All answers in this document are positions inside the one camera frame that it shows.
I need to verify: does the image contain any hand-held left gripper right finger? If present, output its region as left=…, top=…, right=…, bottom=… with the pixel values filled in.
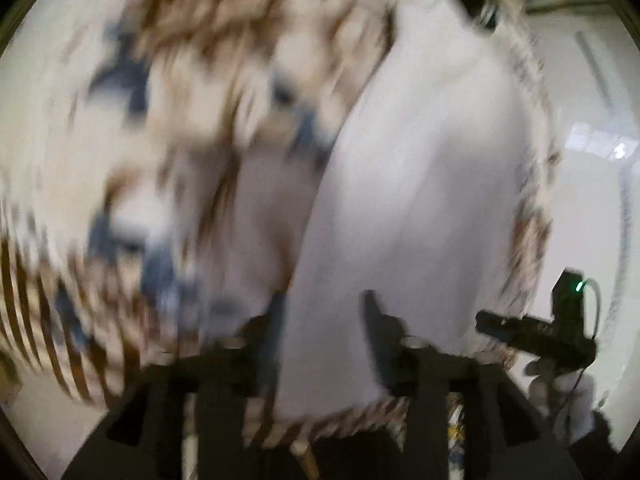
left=363, top=291, right=584, bottom=480

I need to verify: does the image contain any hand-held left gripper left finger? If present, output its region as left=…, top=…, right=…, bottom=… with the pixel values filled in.
left=62, top=291, right=288, bottom=480

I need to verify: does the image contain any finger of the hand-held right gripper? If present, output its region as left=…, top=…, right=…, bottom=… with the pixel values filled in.
left=475, top=310, right=552, bottom=356

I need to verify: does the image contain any brown patterned white-lined garment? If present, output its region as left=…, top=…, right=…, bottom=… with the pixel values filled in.
left=0, top=0, right=562, bottom=453

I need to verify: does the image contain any person's right hand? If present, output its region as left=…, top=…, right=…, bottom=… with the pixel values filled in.
left=524, top=358, right=600, bottom=450

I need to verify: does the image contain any thin black cable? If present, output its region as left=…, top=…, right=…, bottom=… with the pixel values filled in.
left=575, top=278, right=604, bottom=391

